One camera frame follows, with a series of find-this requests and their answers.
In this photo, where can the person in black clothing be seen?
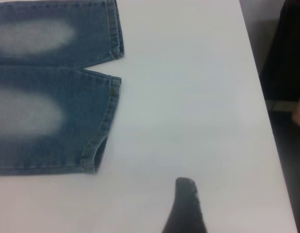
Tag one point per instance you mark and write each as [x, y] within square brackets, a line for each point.
[285, 60]

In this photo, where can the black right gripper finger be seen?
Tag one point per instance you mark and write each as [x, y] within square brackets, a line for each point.
[186, 213]

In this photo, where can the blue faded denim pants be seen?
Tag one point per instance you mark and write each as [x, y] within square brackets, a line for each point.
[55, 97]

